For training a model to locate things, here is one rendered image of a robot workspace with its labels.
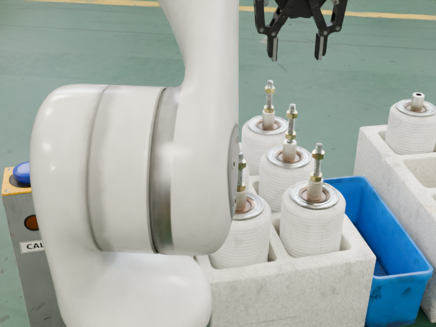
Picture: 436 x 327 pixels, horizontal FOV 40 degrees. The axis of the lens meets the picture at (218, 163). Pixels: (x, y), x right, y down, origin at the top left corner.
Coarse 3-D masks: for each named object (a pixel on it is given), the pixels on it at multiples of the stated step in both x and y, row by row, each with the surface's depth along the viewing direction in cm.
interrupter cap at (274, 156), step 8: (272, 152) 102; (280, 152) 102; (296, 152) 102; (304, 152) 102; (272, 160) 99; (280, 160) 99; (296, 160) 100; (304, 160) 99; (288, 168) 97; (296, 168) 98
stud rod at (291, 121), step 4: (292, 104) 96; (292, 108) 96; (292, 112) 96; (292, 120) 97; (288, 124) 98; (292, 124) 97; (288, 128) 98; (292, 128) 97; (288, 132) 98; (292, 132) 98; (288, 140) 99; (292, 140) 99
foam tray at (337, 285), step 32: (256, 192) 109; (352, 224) 97; (288, 256) 90; (320, 256) 90; (352, 256) 90; (224, 288) 86; (256, 288) 87; (288, 288) 89; (320, 288) 90; (352, 288) 92; (224, 320) 89; (256, 320) 90; (288, 320) 92; (320, 320) 94; (352, 320) 95
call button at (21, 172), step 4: (20, 164) 83; (24, 164) 83; (28, 164) 83; (16, 168) 82; (20, 168) 82; (24, 168) 82; (28, 168) 82; (12, 172) 82; (16, 172) 82; (20, 172) 81; (24, 172) 81; (28, 172) 81; (16, 176) 81; (20, 176) 81; (24, 176) 81; (28, 176) 81; (20, 180) 82; (24, 180) 81; (28, 180) 82
